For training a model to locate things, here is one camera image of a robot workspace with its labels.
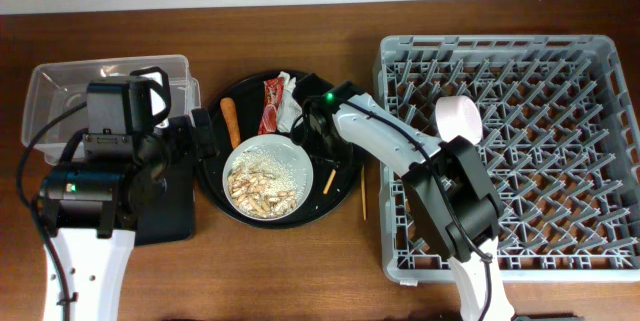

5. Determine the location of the round black tray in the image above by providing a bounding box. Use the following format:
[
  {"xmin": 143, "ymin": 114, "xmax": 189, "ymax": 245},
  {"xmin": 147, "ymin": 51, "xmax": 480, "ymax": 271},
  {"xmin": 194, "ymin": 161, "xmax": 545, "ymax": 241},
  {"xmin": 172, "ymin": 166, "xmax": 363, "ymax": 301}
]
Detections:
[{"xmin": 196, "ymin": 71, "xmax": 365, "ymax": 229}]

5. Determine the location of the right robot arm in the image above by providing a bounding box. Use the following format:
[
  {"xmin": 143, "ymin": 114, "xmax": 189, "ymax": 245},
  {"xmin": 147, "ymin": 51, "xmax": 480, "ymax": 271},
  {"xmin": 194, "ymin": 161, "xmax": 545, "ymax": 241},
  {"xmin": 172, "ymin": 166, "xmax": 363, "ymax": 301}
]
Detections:
[{"xmin": 293, "ymin": 81, "xmax": 515, "ymax": 320}]

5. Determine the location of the grey dishwasher rack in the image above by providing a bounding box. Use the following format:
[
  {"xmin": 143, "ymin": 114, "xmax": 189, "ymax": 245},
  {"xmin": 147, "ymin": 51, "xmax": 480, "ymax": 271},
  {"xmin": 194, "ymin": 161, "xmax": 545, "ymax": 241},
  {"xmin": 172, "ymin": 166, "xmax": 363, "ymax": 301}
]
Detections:
[{"xmin": 373, "ymin": 35, "xmax": 639, "ymax": 282}]

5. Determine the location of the grey plate with food scraps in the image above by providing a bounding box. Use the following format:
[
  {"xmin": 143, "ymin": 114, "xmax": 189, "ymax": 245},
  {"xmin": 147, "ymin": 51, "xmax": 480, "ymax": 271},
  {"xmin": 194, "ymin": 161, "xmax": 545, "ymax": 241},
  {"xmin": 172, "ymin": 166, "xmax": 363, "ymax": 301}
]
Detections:
[{"xmin": 221, "ymin": 134, "xmax": 314, "ymax": 222}]

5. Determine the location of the clear plastic bin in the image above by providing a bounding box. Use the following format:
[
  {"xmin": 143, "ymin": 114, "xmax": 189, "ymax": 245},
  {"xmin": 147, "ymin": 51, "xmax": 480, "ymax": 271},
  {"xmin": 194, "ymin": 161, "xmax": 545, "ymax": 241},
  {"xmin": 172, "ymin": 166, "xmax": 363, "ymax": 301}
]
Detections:
[{"xmin": 21, "ymin": 55, "xmax": 201, "ymax": 165}]

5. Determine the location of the pink bowl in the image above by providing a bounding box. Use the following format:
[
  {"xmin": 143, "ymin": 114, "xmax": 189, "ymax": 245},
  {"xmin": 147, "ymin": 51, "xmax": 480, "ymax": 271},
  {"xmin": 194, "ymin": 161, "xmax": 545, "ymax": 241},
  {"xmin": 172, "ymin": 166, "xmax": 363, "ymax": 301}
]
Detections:
[{"xmin": 435, "ymin": 96, "xmax": 483, "ymax": 145}]

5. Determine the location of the wooden chopstick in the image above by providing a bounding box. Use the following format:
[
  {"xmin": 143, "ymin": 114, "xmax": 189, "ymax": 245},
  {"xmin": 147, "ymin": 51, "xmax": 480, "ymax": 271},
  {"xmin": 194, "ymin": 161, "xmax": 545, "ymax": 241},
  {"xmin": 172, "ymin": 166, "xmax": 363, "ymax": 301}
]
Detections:
[{"xmin": 323, "ymin": 169, "xmax": 337, "ymax": 195}]

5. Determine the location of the orange carrot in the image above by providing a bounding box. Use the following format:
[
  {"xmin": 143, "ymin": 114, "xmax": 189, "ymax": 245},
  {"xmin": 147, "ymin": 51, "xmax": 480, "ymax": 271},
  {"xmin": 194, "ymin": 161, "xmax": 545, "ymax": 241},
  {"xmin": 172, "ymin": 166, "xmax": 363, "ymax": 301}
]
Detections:
[{"xmin": 220, "ymin": 97, "xmax": 242, "ymax": 149}]

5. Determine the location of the black rectangular bin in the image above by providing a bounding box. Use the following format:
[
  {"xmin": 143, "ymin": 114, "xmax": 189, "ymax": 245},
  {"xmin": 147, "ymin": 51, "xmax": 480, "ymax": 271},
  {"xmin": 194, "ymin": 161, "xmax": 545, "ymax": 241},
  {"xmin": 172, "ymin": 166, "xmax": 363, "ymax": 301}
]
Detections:
[{"xmin": 135, "ymin": 156, "xmax": 195, "ymax": 246}]

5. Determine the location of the red snack wrapper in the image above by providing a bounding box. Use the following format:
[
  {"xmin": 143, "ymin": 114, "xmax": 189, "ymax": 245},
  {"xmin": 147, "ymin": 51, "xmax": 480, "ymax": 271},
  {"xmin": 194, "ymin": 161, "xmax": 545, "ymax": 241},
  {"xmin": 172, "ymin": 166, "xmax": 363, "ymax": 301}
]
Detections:
[{"xmin": 258, "ymin": 76, "xmax": 284, "ymax": 134}]

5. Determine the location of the crumpled white tissue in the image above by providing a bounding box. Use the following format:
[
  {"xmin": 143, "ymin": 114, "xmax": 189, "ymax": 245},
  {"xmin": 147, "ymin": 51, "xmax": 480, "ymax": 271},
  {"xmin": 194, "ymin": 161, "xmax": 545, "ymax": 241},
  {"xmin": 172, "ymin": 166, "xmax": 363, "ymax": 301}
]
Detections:
[{"xmin": 276, "ymin": 71, "xmax": 302, "ymax": 133}]

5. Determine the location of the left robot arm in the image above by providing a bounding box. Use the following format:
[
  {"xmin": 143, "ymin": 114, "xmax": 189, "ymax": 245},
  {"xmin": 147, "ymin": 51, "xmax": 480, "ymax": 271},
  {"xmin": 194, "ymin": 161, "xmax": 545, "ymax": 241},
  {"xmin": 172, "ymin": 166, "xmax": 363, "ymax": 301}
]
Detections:
[{"xmin": 16, "ymin": 67, "xmax": 216, "ymax": 320}]

